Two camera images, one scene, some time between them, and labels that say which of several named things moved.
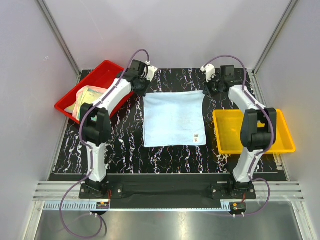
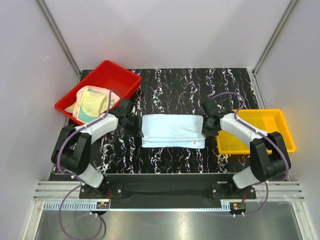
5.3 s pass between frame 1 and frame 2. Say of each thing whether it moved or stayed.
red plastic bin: stayed
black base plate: stayed
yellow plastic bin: stayed
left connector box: stayed
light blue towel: moved
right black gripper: moved
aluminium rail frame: stayed
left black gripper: moved
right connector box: stayed
